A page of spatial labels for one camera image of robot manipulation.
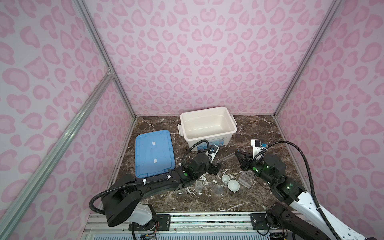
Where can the white ceramic evaporating dish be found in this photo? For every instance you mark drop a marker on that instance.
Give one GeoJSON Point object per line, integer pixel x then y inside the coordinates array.
{"type": "Point", "coordinates": [233, 185]}

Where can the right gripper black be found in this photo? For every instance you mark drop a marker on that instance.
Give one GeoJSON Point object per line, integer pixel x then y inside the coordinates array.
{"type": "Point", "coordinates": [245, 163]}

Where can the clear plastic test tube rack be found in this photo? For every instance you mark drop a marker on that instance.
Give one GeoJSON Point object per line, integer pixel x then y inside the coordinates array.
{"type": "Point", "coordinates": [246, 179]}

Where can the blue plastic bin lid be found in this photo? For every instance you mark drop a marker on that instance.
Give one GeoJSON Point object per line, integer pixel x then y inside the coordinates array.
{"type": "Point", "coordinates": [154, 154]}

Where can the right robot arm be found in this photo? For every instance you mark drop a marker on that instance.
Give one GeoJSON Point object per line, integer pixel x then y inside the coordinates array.
{"type": "Point", "coordinates": [297, 210]}

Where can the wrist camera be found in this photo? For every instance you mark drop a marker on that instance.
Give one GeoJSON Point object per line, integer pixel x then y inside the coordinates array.
{"type": "Point", "coordinates": [212, 151]}
{"type": "Point", "coordinates": [258, 146]}

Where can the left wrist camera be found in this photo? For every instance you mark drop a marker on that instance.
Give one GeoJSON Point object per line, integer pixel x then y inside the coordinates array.
{"type": "Point", "coordinates": [212, 151]}

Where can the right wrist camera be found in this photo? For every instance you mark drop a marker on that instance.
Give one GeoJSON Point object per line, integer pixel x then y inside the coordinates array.
{"type": "Point", "coordinates": [258, 146]}

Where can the white plastic storage bin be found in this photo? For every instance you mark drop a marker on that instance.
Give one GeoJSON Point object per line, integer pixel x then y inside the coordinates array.
{"type": "Point", "coordinates": [216, 125]}

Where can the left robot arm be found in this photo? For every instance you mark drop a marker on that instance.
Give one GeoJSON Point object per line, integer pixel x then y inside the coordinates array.
{"type": "Point", "coordinates": [121, 202]}

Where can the clear glass test tube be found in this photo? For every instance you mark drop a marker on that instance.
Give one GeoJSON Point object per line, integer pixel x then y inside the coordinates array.
{"type": "Point", "coordinates": [228, 157]}

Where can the small white ceramic crucible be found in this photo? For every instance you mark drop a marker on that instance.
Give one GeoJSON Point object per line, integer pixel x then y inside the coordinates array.
{"type": "Point", "coordinates": [225, 179]}

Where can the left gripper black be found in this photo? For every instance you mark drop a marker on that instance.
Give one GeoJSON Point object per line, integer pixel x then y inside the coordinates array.
{"type": "Point", "coordinates": [212, 169]}

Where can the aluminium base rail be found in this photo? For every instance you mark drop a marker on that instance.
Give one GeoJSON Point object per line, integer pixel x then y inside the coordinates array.
{"type": "Point", "coordinates": [193, 226]}

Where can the small clear glass beaker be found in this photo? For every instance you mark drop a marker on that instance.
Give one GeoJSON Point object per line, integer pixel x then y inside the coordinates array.
{"type": "Point", "coordinates": [199, 186]}

